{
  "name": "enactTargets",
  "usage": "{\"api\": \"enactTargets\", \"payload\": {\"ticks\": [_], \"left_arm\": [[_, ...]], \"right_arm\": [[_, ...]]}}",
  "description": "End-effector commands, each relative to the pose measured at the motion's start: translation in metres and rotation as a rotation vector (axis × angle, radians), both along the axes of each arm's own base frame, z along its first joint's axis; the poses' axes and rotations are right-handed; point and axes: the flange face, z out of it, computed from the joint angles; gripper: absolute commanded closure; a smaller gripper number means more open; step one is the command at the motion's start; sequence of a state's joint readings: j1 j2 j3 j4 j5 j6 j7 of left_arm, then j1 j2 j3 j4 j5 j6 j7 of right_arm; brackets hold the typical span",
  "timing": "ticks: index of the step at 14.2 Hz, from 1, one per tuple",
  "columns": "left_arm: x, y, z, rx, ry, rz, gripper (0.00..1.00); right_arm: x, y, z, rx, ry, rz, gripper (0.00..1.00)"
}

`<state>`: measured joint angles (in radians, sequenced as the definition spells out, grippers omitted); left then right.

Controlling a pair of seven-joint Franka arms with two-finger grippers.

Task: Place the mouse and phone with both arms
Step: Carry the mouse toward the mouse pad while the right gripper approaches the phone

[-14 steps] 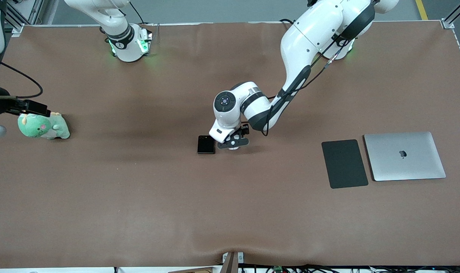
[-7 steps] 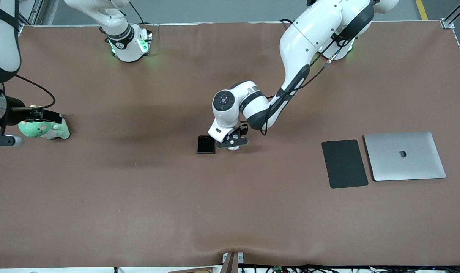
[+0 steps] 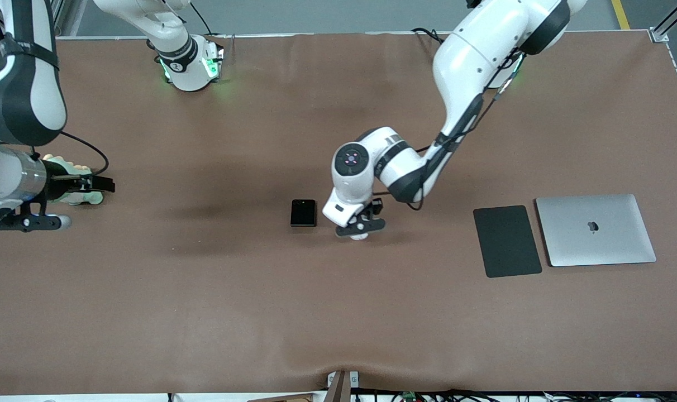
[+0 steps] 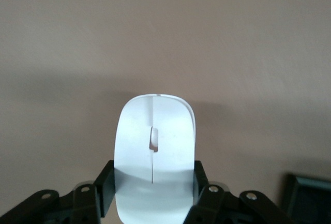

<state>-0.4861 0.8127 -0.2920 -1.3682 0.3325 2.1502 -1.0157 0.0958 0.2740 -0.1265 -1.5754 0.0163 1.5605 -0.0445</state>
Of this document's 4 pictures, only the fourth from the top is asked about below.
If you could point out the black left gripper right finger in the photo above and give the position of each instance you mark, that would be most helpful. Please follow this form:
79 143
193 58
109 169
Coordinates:
219 206

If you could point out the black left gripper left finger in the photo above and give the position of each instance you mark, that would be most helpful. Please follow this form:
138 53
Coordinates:
77 203

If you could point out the white computer mouse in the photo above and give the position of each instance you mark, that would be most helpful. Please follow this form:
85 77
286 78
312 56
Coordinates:
134 143

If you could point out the black flip phone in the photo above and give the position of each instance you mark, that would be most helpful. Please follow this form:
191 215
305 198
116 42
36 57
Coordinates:
310 203

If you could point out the brown table cloth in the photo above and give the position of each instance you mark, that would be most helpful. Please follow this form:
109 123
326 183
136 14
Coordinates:
165 40

